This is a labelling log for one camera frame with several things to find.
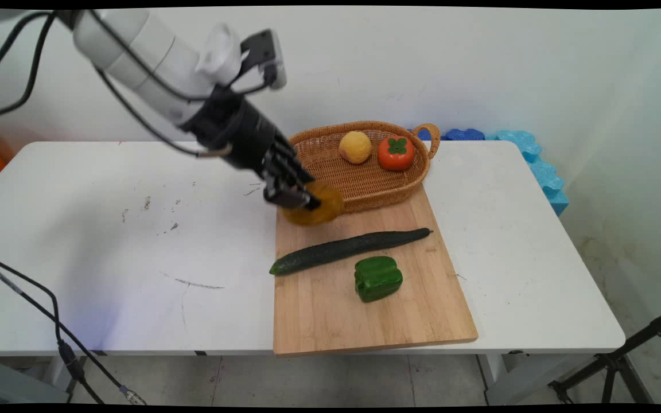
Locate orange round fruit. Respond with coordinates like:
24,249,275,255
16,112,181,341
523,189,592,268
282,180,345,227

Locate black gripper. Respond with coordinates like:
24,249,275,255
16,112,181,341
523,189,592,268
183,86,322,211

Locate woven wicker basket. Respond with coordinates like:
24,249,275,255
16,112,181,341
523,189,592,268
288,120,441,214

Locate dark green cucumber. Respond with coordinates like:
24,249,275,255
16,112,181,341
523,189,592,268
269,228,434,276

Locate yellow peach fruit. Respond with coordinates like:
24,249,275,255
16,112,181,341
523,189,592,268
339,131,372,165

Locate green bell pepper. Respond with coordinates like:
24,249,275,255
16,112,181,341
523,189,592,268
354,256,404,303

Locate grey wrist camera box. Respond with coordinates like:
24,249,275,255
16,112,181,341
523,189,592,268
241,29,287,91

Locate red orange persimmon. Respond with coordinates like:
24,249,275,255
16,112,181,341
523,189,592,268
377,135,415,172

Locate light blue foam piece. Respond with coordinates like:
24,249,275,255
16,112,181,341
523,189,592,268
494,130,570,216

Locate dark blue foam piece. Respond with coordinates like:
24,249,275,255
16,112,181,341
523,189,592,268
408,128,486,142

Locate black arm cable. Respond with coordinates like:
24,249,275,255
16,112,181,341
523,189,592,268
0,10,278,159

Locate white table leg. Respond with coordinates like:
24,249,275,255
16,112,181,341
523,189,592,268
477,353,543,406

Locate black cable with connector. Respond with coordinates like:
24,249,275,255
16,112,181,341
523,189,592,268
0,255,147,406

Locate wooden cutting board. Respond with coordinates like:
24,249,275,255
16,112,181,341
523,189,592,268
273,182,479,357

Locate black tripod stand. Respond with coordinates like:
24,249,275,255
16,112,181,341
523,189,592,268
549,306,661,405

